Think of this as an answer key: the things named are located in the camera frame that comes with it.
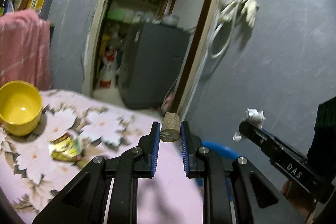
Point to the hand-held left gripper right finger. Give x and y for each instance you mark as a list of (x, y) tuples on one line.
[(183, 150)]

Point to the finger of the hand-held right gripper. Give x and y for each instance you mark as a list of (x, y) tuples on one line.
[(288, 148), (252, 134)]

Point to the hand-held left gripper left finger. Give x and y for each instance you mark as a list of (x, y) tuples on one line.
[(156, 150)]

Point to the white tissue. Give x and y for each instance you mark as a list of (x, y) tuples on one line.
[(256, 115)]

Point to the brown cork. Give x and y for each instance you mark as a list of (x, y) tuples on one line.
[(170, 127)]

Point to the blue plastic bucket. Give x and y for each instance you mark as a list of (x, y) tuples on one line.
[(223, 149)]

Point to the yellow snack wrapper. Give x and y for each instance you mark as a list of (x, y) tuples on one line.
[(65, 148)]

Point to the pink floral blanket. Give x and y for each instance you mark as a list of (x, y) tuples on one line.
[(168, 192)]

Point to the grey cabinet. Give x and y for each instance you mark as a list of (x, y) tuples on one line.
[(155, 64)]

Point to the red white bottle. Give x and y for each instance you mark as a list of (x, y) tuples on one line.
[(107, 71)]

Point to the white pot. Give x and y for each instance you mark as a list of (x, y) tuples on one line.
[(170, 19)]

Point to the yellow bowl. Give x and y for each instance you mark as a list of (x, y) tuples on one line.
[(21, 113)]

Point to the green box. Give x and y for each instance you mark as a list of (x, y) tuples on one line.
[(116, 14)]

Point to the pink checked cloth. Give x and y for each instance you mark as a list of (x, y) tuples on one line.
[(23, 50)]

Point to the cream door frame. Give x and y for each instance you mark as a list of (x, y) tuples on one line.
[(92, 37)]

